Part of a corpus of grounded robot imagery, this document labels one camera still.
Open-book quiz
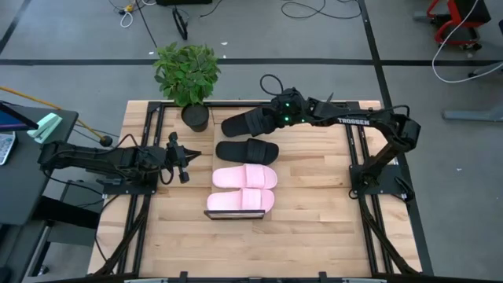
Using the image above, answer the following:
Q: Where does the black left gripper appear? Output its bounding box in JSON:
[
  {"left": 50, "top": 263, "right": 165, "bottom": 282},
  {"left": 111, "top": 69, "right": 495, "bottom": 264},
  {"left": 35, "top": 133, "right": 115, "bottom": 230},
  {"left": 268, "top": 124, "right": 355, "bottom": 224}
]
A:
[{"left": 156, "top": 131, "right": 202, "bottom": 185}]

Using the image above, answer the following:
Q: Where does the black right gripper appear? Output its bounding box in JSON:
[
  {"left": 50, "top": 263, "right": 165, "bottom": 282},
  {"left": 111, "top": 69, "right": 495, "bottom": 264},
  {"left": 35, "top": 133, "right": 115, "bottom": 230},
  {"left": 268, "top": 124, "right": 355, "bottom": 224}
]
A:
[{"left": 263, "top": 88, "right": 314, "bottom": 134}]

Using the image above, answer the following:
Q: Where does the black foam slide sandal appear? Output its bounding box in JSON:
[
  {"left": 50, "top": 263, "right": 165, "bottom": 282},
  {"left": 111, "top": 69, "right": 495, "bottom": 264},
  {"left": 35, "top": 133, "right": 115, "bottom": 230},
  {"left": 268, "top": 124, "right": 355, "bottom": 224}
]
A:
[
  {"left": 220, "top": 105, "right": 278, "bottom": 138},
  {"left": 215, "top": 138, "right": 280, "bottom": 166}
]

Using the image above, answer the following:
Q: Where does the pink foam slide sandal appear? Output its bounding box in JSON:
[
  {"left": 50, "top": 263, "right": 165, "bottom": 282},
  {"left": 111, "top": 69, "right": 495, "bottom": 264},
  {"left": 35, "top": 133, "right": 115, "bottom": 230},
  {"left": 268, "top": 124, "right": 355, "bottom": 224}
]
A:
[
  {"left": 211, "top": 164, "right": 278, "bottom": 190},
  {"left": 206, "top": 187, "right": 276, "bottom": 214}
]

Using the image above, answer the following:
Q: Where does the black plant pot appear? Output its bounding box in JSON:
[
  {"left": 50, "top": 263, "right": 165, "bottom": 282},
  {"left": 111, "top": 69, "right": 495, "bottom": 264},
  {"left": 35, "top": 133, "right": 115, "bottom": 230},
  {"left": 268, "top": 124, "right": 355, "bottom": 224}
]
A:
[{"left": 180, "top": 103, "right": 211, "bottom": 134}]

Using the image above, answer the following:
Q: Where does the green leafy potted plant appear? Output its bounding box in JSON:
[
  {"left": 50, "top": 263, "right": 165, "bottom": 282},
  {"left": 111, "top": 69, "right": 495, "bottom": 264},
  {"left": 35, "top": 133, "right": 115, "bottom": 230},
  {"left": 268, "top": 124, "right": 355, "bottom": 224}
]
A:
[{"left": 152, "top": 41, "right": 222, "bottom": 108}]

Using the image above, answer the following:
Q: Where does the yellow rod with black knob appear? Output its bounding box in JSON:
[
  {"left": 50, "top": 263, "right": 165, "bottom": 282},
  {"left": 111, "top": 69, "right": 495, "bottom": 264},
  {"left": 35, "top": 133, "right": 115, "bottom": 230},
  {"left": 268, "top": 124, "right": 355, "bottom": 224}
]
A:
[{"left": 0, "top": 86, "right": 114, "bottom": 148}]

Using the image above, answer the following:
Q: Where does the mint green stapler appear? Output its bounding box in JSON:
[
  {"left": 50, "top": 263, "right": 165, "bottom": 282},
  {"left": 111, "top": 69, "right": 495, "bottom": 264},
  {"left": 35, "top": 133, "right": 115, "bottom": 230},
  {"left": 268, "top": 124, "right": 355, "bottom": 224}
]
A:
[{"left": 26, "top": 112, "right": 64, "bottom": 145}]

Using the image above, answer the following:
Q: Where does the dark grey side desk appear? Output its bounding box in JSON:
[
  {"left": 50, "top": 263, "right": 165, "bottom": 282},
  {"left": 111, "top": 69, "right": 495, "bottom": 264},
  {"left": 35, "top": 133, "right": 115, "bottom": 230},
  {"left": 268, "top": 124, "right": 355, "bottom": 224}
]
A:
[{"left": 0, "top": 102, "right": 79, "bottom": 227}]

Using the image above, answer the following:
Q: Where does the tablet with blue screen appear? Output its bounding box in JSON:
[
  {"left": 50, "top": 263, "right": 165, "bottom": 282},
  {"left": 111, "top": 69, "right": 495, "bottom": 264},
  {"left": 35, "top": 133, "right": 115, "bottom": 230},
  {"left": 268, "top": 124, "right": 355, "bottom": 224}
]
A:
[{"left": 0, "top": 101, "right": 39, "bottom": 133}]

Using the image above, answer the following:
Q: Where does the white keyboard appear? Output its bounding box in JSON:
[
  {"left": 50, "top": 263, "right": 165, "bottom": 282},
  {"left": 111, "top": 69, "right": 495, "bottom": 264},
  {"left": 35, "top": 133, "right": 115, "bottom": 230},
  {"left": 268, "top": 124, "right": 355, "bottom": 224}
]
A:
[{"left": 0, "top": 131, "right": 17, "bottom": 166}]

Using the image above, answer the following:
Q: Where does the grey desk leg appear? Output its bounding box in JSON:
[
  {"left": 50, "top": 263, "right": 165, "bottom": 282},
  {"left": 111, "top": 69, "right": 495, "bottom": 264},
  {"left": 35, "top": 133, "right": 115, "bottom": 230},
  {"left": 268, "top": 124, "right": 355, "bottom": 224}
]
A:
[{"left": 442, "top": 62, "right": 503, "bottom": 123}]

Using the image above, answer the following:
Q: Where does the red wheeled cart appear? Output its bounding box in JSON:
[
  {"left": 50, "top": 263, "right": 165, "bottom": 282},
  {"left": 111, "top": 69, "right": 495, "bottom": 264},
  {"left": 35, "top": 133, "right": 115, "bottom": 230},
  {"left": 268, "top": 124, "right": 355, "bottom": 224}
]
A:
[{"left": 426, "top": 0, "right": 492, "bottom": 51}]

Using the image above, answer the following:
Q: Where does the black right arm cable loop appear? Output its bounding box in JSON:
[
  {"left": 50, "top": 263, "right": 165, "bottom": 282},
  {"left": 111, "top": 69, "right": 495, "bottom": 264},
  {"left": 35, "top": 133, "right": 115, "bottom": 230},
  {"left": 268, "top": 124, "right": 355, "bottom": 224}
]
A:
[{"left": 259, "top": 73, "right": 285, "bottom": 97}]

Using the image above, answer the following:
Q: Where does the black aluminium table frame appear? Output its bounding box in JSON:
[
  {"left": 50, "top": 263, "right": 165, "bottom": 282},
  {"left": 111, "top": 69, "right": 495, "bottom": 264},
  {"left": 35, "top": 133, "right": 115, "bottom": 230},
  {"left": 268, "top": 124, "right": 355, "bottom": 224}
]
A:
[{"left": 94, "top": 100, "right": 424, "bottom": 283}]

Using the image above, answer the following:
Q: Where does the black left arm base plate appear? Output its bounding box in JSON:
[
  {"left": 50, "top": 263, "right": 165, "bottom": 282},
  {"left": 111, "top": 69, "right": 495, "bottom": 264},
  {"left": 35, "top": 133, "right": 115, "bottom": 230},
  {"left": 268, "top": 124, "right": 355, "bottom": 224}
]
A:
[{"left": 102, "top": 178, "right": 158, "bottom": 196}]

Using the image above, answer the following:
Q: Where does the black frame shoe shelf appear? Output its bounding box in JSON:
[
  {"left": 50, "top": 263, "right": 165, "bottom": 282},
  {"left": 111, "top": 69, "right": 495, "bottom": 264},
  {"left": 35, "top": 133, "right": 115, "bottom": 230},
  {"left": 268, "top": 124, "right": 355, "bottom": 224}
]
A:
[{"left": 204, "top": 104, "right": 276, "bottom": 221}]

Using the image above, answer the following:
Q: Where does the black floor cable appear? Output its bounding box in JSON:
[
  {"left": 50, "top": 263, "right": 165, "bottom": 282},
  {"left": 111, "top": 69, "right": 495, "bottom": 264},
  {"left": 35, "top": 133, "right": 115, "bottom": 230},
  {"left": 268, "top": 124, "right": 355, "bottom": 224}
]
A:
[{"left": 281, "top": 0, "right": 362, "bottom": 20}]

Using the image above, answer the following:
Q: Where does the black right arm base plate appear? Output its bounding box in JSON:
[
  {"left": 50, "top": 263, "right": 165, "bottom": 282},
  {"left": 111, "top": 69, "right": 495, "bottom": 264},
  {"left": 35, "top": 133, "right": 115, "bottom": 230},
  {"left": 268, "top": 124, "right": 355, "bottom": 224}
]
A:
[{"left": 349, "top": 164, "right": 409, "bottom": 197}]

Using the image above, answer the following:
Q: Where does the black strap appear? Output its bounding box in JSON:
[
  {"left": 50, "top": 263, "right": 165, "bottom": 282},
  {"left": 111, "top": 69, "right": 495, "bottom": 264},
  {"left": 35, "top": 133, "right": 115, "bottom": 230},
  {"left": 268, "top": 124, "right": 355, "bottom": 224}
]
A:
[{"left": 171, "top": 6, "right": 189, "bottom": 41}]

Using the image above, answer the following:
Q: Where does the yellow plug with white cable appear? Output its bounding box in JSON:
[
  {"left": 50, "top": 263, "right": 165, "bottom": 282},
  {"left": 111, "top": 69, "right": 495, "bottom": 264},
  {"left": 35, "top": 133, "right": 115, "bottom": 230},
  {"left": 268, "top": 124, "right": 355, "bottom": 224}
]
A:
[{"left": 119, "top": 2, "right": 137, "bottom": 28}]

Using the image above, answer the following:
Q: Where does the white floor cable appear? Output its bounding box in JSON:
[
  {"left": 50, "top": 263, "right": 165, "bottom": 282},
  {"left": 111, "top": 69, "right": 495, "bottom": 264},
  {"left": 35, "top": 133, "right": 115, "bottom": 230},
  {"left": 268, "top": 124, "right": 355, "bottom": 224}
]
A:
[{"left": 431, "top": 0, "right": 503, "bottom": 84}]

